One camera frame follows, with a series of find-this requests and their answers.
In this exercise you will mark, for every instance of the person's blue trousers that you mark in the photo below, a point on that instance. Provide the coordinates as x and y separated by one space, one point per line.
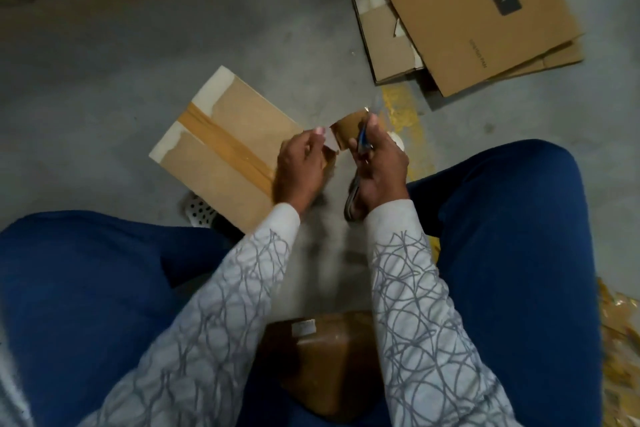
510 262

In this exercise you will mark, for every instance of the brown plastic-wrapped stool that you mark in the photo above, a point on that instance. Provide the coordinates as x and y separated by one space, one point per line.
330 367

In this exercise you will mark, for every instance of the person's white clog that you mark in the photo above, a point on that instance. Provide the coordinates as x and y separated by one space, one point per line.
198 209
352 199

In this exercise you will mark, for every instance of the person's right hand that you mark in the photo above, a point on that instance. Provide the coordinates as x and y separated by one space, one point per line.
385 177

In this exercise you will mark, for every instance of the crumpled brown tape scraps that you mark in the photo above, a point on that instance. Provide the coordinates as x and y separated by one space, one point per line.
620 352

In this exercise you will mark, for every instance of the person's right forearm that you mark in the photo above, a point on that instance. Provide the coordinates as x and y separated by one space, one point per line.
430 342

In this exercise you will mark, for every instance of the person's left forearm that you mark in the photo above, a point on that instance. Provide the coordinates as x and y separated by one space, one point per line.
210 342

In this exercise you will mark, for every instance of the large flat black-label cardboard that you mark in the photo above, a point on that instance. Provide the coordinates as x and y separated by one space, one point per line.
440 11

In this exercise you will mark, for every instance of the small cardboard box being taped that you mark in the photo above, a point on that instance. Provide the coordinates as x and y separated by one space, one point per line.
385 46

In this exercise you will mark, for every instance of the person's right white clog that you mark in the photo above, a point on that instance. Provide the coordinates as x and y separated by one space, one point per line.
352 199

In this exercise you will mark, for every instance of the flat brown cardboard sheet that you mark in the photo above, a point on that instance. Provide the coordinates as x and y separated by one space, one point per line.
555 59

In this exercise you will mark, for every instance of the small brown cardboard box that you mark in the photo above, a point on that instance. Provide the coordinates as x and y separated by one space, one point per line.
225 136

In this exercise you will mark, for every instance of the brown packing tape roll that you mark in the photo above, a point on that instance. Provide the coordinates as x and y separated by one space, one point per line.
345 126

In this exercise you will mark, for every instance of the person's left hand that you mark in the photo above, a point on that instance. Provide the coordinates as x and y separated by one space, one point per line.
300 166

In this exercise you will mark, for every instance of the person's left white clog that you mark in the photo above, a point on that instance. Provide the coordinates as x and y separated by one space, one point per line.
198 209

